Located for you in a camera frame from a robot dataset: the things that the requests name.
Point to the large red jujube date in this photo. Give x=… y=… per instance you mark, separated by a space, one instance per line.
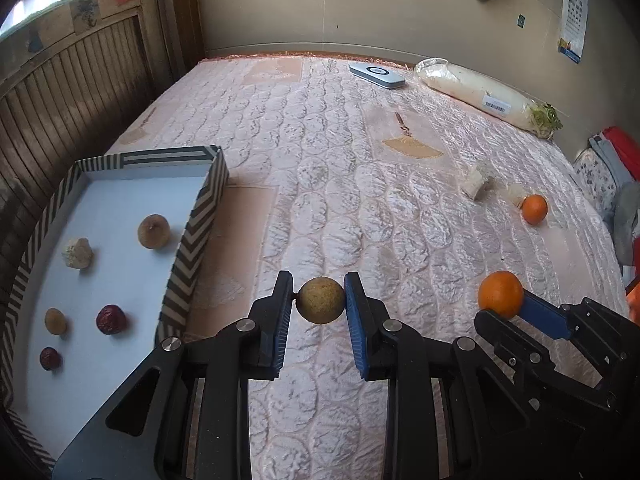
x=110 y=319

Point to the pink quilted bed cover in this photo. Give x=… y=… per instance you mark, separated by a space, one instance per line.
x=325 y=170

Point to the bagged white daikon radish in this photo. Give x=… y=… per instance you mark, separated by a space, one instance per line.
x=475 y=87

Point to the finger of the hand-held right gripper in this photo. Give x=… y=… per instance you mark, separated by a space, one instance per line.
x=545 y=315
x=510 y=340

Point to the round yellow-green longan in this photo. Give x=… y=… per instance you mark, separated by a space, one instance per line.
x=322 y=300

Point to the small white stalk piece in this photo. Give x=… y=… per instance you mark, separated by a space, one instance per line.
x=515 y=194

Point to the grey-blue folded cloth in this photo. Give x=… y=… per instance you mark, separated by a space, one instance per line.
x=610 y=160

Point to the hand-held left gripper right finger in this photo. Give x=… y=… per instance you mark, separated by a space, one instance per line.
x=357 y=330

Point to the wooden slat wall panel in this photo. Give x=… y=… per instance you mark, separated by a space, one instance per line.
x=65 y=110

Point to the floral patterned cloth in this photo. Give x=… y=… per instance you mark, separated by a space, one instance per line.
x=592 y=180

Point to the small tan longan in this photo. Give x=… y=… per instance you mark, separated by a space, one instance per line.
x=55 y=321

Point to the white cut stalk piece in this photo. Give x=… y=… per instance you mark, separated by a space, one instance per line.
x=477 y=182

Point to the small red jujube date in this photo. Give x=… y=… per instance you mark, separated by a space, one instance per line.
x=50 y=358

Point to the brown longan with stem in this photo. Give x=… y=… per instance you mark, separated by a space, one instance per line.
x=153 y=231

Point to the small orange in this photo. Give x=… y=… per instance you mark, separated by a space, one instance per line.
x=535 y=209

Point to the medium orange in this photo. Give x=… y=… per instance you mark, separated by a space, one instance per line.
x=500 y=294

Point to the pale fibrous stalk piece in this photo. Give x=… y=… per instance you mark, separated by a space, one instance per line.
x=77 y=253

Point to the grey garment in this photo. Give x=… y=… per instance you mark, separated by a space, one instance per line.
x=627 y=225

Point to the wooden corner post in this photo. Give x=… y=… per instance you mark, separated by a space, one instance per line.
x=175 y=20

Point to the red folded cloth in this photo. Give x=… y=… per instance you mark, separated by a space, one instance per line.
x=625 y=150

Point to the striped cardboard box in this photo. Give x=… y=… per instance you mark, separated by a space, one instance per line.
x=195 y=240

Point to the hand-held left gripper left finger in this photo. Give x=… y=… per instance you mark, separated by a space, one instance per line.
x=280 y=325

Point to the white flat electronic device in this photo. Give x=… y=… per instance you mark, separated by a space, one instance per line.
x=376 y=75

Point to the wall calendar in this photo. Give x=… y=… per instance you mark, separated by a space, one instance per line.
x=574 y=10

